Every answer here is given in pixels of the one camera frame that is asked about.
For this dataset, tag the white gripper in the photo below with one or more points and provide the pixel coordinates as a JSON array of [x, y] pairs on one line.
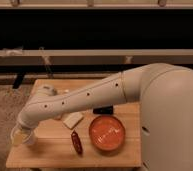
[[22, 134]]

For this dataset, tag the red chili pepper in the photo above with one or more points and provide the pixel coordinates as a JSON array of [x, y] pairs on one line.
[[76, 143]]

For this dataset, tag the orange ceramic bowl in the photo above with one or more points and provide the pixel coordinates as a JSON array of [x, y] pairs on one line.
[[107, 133]]

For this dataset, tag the white plastic cup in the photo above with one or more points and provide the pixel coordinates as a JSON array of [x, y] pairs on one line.
[[29, 139]]

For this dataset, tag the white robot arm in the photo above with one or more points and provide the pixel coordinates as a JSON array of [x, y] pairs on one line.
[[165, 94]]

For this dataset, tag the beige rectangular block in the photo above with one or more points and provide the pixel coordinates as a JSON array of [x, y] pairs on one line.
[[72, 119]]

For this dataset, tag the black rectangular object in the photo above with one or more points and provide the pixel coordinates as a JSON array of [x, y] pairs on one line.
[[104, 110]]

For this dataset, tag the white small bottle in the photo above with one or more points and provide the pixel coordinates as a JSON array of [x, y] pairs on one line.
[[59, 117]]

